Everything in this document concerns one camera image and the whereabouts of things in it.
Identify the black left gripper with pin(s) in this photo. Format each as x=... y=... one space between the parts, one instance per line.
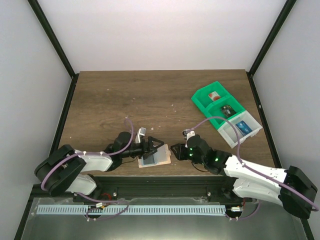
x=146 y=147

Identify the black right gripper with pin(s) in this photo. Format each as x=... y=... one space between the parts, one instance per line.
x=184 y=152

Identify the beige leather card holder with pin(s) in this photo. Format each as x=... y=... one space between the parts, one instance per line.
x=161 y=157

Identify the black VIP card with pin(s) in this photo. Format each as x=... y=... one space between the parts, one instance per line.
x=227 y=111

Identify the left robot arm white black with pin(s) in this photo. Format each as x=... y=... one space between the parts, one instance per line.
x=63 y=171

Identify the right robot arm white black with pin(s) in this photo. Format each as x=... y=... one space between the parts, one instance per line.
x=289 y=188

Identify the red white card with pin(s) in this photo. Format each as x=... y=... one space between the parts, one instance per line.
x=214 y=96

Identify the blue card in bin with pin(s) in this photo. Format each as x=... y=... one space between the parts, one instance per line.
x=243 y=128

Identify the green plastic bin middle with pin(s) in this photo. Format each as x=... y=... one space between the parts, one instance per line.
x=214 y=109

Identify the green plastic bin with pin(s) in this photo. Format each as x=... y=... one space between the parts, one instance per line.
x=214 y=109
x=200 y=97

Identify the green plastic bin far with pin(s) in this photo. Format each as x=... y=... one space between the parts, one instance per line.
x=200 y=97

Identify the white plastic bin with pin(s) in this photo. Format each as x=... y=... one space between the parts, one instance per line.
x=228 y=133

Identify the metal sheet front panel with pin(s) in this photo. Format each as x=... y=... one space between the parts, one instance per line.
x=259 y=221

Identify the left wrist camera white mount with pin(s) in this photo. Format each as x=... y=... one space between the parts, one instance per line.
x=140 y=135

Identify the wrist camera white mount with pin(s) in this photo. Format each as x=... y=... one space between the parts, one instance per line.
x=188 y=133
x=140 y=135

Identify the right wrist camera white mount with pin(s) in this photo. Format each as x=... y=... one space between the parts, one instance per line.
x=188 y=133

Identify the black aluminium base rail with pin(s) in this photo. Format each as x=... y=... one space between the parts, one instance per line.
x=222 y=189

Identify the black frame side rail right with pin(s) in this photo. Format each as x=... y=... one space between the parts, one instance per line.
x=268 y=135

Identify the black frame side rail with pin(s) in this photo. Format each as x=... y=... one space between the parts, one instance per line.
x=64 y=114
x=268 y=135

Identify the black frame side rail left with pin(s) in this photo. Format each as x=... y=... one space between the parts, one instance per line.
x=64 y=114

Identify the light blue slotted cable duct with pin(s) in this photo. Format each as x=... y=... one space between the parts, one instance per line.
x=150 y=210

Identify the black frame post left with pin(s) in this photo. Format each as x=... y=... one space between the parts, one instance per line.
x=40 y=15

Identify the black frame post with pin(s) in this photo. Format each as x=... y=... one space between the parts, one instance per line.
x=40 y=15
x=280 y=20

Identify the black frame post right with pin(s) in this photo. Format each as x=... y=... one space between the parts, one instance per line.
x=280 y=20

